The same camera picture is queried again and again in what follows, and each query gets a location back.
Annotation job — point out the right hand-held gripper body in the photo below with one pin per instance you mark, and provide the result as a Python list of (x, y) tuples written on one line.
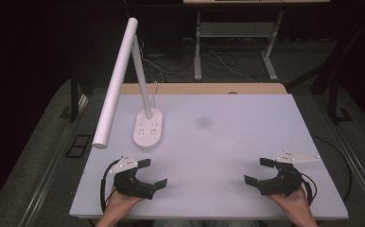
[(284, 184)]

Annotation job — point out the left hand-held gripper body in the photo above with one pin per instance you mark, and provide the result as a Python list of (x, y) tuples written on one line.
[(130, 186)]

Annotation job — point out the person's left hand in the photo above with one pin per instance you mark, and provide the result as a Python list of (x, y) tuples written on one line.
[(119, 205)]

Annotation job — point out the person's right hand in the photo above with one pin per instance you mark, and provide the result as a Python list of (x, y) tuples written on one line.
[(295, 205)]

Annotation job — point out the white table mat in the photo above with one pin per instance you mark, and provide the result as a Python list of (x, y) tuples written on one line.
[(221, 142)]

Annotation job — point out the white desk lamp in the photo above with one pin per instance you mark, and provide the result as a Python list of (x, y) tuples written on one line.
[(117, 82)]

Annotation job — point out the black metal stand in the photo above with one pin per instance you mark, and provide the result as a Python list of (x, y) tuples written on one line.
[(335, 104), (74, 97)]

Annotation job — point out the wooden table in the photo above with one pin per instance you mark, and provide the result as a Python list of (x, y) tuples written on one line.
[(202, 88)]

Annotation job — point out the desk with white metal legs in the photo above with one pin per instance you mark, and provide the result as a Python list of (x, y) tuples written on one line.
[(237, 30)]

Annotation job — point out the black frame on floor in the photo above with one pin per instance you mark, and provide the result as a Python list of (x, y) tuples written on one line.
[(78, 146)]

